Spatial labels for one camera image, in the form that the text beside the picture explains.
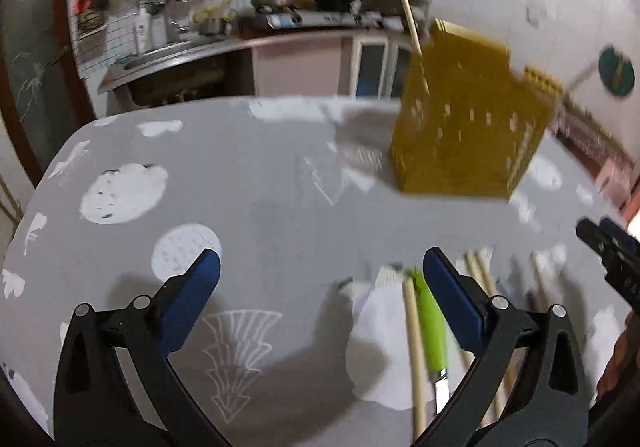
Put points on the etched glass door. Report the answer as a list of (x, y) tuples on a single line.
[(30, 52)]

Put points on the grey printed tablecloth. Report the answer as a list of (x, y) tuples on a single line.
[(250, 187)]

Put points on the green round wall decoration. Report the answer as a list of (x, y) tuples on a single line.
[(617, 72)]

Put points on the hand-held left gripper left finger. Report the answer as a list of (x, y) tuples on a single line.
[(200, 287)]

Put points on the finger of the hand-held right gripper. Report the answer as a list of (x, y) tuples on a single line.
[(592, 239), (620, 237)]

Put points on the kitchen counter cabinet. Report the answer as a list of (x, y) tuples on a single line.
[(320, 62)]

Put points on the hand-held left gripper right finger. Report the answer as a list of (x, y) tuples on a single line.
[(450, 297)]

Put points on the yellow egg tray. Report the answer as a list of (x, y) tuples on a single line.
[(542, 82)]

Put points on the person's right forearm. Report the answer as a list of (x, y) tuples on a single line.
[(622, 357)]

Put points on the yellow perforated utensil holder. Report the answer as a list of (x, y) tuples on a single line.
[(460, 147)]

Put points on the wooden chopstick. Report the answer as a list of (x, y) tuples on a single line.
[(486, 272), (412, 27), (540, 282), (415, 352)]

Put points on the steel sink counter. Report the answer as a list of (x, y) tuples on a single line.
[(165, 64)]

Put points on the plastic covered furniture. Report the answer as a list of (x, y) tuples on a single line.
[(595, 147)]

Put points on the tabletop gas stove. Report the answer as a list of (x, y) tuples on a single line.
[(305, 18)]

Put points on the white bottle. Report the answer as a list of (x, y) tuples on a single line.
[(143, 29)]

